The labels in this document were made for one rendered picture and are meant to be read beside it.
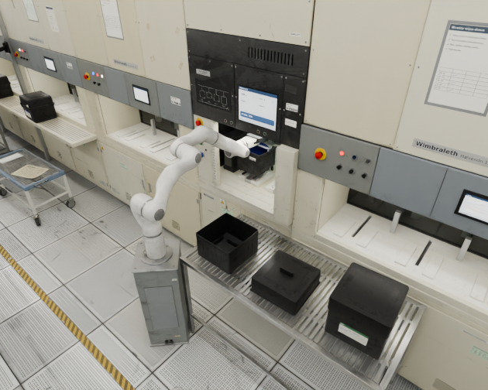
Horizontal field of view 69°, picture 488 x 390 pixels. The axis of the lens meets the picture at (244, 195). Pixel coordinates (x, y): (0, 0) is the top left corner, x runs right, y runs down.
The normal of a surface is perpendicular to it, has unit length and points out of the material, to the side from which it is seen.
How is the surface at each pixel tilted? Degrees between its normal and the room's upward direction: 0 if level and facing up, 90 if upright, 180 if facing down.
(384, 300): 0
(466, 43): 90
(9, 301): 0
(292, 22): 91
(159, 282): 90
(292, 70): 90
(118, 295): 0
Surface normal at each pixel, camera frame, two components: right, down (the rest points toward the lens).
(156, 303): 0.09, 0.55
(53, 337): 0.00, -0.83
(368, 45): -0.64, 0.43
